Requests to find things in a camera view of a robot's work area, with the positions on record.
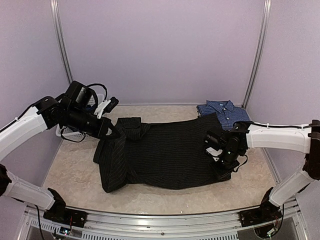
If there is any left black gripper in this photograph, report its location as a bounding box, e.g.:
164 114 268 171
66 105 120 140

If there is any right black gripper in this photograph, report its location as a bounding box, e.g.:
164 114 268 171
209 147 242 179

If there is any white plastic laundry basket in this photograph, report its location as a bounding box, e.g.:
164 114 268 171
55 93 105 142

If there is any black pinstripe long sleeve shirt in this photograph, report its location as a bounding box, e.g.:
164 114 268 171
93 113 231 193

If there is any blue checked shirt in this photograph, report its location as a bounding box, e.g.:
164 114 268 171
196 100 251 131

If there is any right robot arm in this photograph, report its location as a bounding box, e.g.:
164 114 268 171
204 119 320 222

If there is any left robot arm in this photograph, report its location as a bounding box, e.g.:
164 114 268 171
0 81 120 223

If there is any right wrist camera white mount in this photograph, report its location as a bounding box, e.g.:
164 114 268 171
206 147 222 162

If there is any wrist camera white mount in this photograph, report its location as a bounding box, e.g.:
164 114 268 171
206 147 222 162
93 96 119 119

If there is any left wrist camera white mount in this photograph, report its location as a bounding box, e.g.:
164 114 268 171
93 96 119 119

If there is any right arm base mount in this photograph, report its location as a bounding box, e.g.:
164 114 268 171
239 187 283 227

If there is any front aluminium rail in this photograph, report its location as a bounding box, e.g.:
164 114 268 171
17 198 310 240

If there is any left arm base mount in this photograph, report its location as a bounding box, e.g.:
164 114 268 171
43 188 88 228

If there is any left aluminium frame post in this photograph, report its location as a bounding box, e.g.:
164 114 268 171
49 0 74 85

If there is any aluminium frame post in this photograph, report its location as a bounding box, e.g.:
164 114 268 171
241 0 272 109
49 0 74 85

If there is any right aluminium frame post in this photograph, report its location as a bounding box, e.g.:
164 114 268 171
241 0 272 109

